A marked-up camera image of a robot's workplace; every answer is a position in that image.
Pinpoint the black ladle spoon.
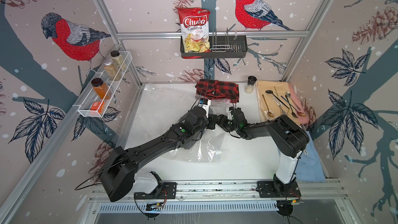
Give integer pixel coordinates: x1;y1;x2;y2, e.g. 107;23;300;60
265;90;289;109

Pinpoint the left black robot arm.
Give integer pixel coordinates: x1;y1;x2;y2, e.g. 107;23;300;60
99;106;217;202

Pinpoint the glass shaker black lid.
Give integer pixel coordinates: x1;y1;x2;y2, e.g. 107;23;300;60
245;76;257;94

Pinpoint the spice jar black lid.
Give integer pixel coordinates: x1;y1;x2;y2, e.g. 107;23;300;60
110;50;127;71

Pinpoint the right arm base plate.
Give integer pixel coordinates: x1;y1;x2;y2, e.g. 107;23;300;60
256;180;301;198

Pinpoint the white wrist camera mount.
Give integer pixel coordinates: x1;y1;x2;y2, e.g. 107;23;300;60
199;97;211;114

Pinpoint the clear plastic vacuum bag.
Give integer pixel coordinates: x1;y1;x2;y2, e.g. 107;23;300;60
136;84;226;163

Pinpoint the black wire wall basket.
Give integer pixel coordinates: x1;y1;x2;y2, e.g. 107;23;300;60
180;30;248;59

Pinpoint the small orange box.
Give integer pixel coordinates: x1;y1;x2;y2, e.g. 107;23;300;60
90;101;106;114

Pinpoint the folded blue cloth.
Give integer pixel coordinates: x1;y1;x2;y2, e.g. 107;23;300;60
295;131;325;183

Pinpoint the iridescent spoon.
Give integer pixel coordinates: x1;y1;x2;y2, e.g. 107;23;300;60
286;92;306;117

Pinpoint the clear acrylic wall shelf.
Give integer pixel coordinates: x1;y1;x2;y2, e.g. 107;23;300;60
78;50;132;120

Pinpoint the Chuba cassava chips bag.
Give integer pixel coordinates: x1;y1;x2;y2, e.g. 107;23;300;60
177;8;210;59

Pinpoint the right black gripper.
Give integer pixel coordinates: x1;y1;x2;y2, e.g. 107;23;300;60
215;115;239;133

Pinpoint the white handled fork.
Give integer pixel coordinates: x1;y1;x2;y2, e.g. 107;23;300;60
273;97;287;115

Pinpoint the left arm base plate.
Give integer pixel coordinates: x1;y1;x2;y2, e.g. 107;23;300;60
134;182;177;200

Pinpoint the spice jar silver lid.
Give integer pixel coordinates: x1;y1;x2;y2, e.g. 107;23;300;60
103;58;122;81

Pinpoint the gold spoon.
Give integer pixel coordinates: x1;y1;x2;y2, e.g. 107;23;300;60
262;94;275;119

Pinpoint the red black plaid cloth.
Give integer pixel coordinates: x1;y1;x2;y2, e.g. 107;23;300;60
195;79;239;103

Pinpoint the beige cloth napkin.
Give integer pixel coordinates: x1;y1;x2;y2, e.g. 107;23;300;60
255;80;309;125

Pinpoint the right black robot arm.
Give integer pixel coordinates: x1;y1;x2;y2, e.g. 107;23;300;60
215;107;309;196

